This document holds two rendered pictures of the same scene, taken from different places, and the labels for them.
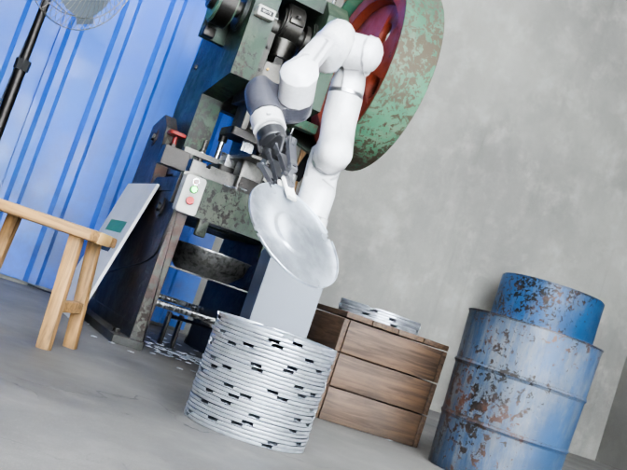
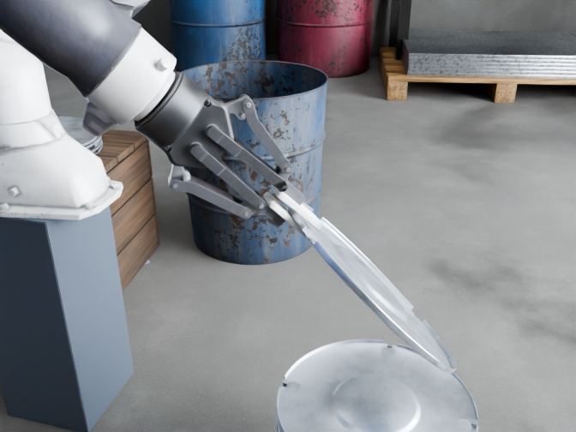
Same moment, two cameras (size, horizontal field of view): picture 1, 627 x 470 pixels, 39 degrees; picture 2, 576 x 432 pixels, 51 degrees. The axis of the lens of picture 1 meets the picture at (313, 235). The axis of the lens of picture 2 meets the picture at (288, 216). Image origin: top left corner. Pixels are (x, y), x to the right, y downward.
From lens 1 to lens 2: 2.07 m
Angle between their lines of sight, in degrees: 68
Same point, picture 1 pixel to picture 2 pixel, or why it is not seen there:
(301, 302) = (101, 249)
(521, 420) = (311, 183)
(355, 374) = not seen: hidden behind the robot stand
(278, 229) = (396, 311)
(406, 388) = (140, 206)
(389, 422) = (141, 249)
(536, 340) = (310, 106)
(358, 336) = not seen: hidden behind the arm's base
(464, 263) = not seen: outside the picture
